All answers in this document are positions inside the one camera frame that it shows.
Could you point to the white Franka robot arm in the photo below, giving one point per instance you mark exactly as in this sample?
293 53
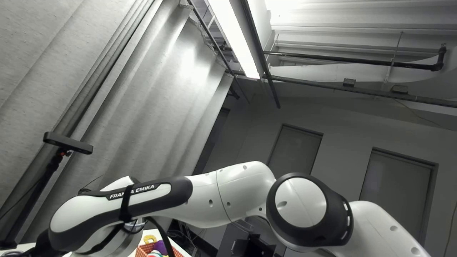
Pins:
301 212

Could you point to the ceiling light fixture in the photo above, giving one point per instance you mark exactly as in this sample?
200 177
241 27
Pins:
237 26

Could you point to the purple plush eggplant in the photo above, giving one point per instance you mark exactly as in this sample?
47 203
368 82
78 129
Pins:
160 246

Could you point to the red checkered toy basket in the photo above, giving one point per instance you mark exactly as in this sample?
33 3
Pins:
146 250

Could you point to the black ceiling pipe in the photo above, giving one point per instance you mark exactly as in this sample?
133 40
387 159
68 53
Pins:
435 66

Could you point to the black camera stand left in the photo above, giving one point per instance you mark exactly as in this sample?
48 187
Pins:
24 194

